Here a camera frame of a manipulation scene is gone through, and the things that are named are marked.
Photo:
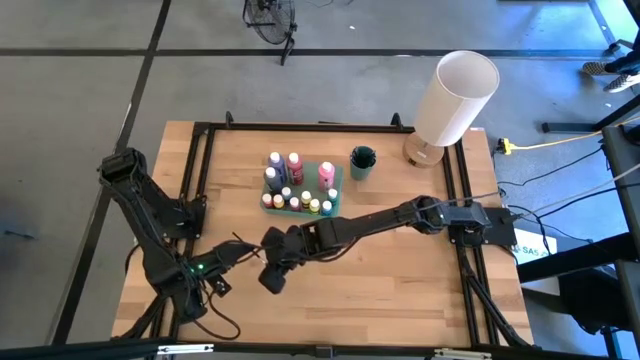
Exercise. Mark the large red paint bottle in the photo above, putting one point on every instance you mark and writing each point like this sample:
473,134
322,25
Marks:
295,167

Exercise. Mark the person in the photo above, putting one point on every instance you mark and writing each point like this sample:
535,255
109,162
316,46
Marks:
615,70

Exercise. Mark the large pink paint bottle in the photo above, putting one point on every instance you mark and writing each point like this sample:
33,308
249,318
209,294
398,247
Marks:
326,175

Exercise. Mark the neighbouring black rig frame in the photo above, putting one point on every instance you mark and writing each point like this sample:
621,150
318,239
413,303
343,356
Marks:
622,225

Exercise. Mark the white labelled box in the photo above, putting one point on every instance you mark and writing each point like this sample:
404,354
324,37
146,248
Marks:
530,250

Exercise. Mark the small blue paint bottle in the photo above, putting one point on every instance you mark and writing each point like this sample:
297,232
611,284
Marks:
286,193
326,207

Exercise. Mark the small red paint bottle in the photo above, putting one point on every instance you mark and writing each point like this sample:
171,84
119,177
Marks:
267,200

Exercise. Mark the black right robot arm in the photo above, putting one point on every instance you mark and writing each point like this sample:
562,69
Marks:
400,220

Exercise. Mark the small orange paint bottle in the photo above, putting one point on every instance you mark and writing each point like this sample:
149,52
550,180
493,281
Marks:
278,201

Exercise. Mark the translucent teal plastic bin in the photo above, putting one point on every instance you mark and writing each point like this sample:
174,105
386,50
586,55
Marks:
302,200

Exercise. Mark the small green paint bottle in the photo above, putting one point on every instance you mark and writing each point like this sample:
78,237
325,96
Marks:
332,195

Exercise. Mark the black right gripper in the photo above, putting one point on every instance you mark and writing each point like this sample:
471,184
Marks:
290,250

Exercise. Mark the black aluminium rig frame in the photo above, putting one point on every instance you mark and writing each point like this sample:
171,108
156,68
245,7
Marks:
320,127

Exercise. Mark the silver frame bracket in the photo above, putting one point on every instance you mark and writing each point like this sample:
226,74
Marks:
185,348
462,354

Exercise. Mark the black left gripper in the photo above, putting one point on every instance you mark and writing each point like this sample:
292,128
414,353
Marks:
220,260

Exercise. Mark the large blue paint bottle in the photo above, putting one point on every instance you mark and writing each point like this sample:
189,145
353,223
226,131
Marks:
275,161

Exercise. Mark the dark green plastic cup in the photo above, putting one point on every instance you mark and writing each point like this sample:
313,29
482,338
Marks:
362,167

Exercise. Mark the large teal paint bottle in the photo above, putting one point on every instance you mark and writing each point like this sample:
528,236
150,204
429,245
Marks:
271,179

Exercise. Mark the black frame clamp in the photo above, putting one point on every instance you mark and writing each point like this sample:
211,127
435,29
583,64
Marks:
228,119
396,120

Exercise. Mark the white shade wooden base lamp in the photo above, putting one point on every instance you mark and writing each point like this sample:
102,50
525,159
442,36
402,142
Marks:
455,100

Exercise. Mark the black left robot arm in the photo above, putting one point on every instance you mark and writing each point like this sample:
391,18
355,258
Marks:
150,220

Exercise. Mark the black floor fan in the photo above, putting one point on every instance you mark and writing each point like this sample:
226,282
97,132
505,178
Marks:
270,20

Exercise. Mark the small magenta paint bottle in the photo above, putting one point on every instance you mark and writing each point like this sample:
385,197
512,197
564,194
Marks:
295,203

